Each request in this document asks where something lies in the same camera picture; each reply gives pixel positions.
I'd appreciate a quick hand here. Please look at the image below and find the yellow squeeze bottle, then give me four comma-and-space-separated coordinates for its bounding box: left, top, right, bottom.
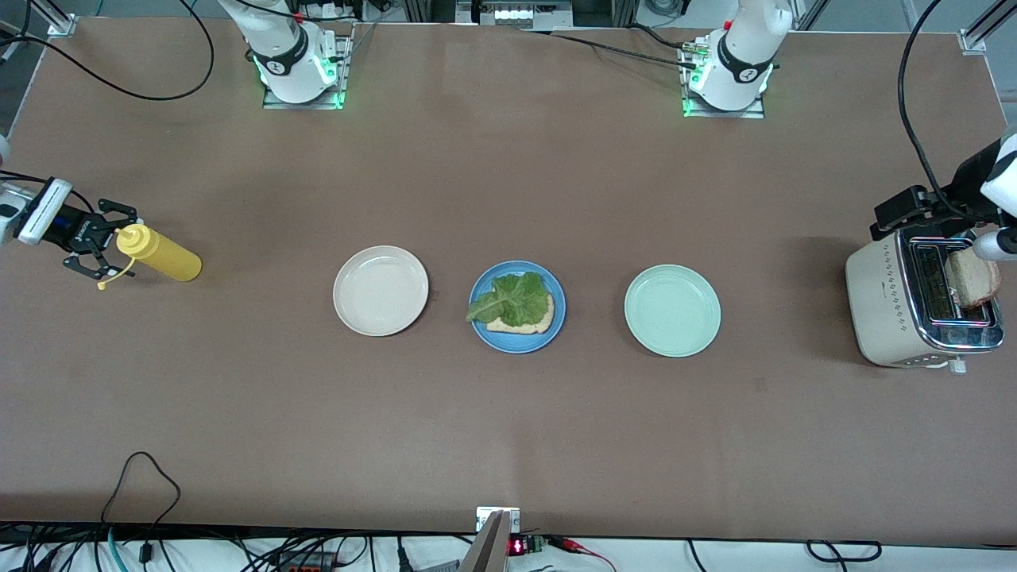
97, 222, 203, 289

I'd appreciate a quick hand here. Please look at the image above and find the brown bread slice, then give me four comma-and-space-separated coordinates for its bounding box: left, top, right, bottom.
486, 294, 555, 335
944, 248, 1002, 311

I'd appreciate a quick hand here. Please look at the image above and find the green lettuce leaf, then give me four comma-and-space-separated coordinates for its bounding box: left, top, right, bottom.
466, 272, 551, 328

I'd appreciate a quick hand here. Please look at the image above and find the light green plate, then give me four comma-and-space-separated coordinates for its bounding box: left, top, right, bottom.
624, 265, 722, 358

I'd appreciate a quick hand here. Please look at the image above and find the beige plate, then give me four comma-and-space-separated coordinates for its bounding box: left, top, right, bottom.
333, 245, 430, 337

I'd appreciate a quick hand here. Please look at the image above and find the blue plate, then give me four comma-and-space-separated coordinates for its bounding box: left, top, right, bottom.
469, 261, 567, 354

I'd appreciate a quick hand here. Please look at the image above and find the cream and chrome toaster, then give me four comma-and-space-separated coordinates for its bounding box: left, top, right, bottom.
845, 226, 1006, 374

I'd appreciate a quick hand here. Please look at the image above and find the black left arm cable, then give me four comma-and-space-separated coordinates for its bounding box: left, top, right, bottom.
896, 0, 974, 219

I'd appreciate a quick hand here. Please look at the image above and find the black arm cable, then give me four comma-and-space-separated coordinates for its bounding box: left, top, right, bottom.
0, 0, 215, 211
896, 0, 974, 219

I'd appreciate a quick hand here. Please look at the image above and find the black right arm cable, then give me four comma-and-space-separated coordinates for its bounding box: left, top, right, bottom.
0, 0, 215, 211

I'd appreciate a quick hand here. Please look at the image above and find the thin black looped cable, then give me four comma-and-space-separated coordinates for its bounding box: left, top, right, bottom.
99, 451, 182, 529

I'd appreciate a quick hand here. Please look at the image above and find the black cable across table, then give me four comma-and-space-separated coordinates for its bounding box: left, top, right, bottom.
516, 24, 704, 72

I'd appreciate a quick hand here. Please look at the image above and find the black coiled cable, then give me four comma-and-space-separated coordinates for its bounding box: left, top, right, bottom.
806, 540, 883, 563

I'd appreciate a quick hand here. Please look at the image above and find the aluminium frame rig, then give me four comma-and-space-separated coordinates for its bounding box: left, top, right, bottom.
401, 0, 640, 29

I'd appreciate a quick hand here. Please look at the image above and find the silver table edge bracket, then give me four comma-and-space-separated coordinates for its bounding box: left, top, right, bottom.
475, 506, 521, 535

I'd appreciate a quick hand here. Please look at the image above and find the red clip lead wire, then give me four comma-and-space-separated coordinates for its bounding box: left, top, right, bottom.
548, 536, 617, 572

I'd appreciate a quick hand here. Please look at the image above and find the grey camera pole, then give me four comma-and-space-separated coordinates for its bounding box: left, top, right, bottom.
457, 510, 513, 572

